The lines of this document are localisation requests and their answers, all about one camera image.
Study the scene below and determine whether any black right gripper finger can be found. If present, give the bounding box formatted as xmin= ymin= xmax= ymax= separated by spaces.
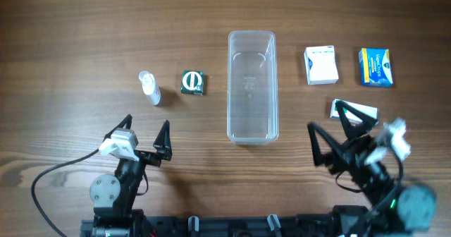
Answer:
xmin=335 ymin=100 xmax=379 ymax=140
xmin=307 ymin=122 xmax=345 ymax=167

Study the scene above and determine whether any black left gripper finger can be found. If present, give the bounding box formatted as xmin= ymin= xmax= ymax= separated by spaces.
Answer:
xmin=104 ymin=114 xmax=132 ymax=140
xmin=153 ymin=120 xmax=173 ymax=161

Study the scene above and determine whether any white green Panadol box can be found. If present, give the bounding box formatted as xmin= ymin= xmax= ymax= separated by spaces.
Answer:
xmin=330 ymin=99 xmax=378 ymax=124

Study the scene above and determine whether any blue VapoDrops lozenge box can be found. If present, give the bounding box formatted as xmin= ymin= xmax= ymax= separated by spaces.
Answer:
xmin=359 ymin=48 xmax=393 ymax=87

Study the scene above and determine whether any white medicine box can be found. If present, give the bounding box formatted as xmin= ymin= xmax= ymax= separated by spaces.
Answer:
xmin=304 ymin=45 xmax=339 ymax=85

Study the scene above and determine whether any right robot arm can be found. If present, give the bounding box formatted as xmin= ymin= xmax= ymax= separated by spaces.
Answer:
xmin=307 ymin=101 xmax=437 ymax=236

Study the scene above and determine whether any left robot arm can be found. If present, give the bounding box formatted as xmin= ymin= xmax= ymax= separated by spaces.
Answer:
xmin=80 ymin=115 xmax=173 ymax=237

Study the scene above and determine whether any clear plastic container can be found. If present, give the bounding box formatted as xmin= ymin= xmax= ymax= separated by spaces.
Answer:
xmin=227 ymin=30 xmax=279 ymax=145

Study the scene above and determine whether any white spray bottle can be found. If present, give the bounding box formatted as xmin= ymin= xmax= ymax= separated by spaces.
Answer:
xmin=139 ymin=71 xmax=161 ymax=106

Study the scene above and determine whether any dark green square box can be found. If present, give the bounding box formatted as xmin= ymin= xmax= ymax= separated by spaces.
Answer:
xmin=180 ymin=71 xmax=204 ymax=95

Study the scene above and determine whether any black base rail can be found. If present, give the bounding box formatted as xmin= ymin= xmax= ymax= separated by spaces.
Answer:
xmin=80 ymin=214 xmax=353 ymax=237

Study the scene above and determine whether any black left camera cable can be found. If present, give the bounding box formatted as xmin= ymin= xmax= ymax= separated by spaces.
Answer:
xmin=30 ymin=148 xmax=101 ymax=237

